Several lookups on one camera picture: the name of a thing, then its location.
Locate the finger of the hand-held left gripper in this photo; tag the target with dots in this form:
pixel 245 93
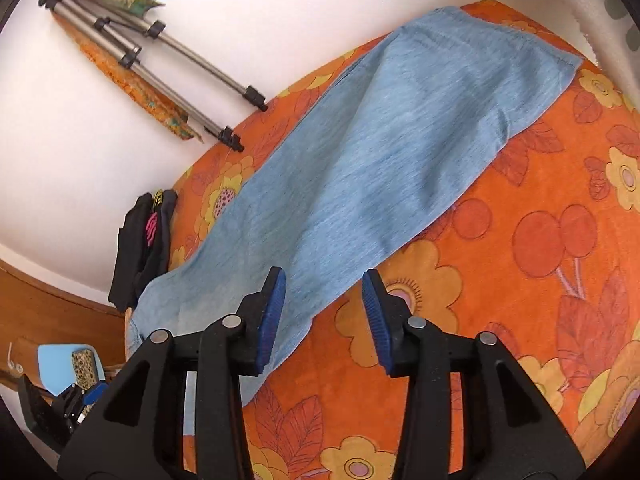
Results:
pixel 95 393

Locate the leopard print pouch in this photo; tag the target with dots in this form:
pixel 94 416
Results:
pixel 84 367

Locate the light blue denim pants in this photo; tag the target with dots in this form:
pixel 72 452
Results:
pixel 375 160

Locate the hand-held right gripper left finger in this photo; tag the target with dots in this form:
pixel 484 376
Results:
pixel 270 325

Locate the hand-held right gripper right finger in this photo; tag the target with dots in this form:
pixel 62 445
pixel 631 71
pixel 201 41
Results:
pixel 375 330

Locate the green striped white cushion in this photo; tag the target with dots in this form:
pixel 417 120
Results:
pixel 607 5

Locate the orange floral bedspread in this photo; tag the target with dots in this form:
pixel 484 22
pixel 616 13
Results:
pixel 500 285

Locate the folded black clothes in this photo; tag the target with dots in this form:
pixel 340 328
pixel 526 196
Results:
pixel 132 260

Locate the orange patterned scarf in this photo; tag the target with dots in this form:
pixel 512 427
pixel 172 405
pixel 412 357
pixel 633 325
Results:
pixel 112 71

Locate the light blue chair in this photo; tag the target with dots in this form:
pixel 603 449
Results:
pixel 55 365

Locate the silver tripod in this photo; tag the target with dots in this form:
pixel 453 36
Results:
pixel 200 59

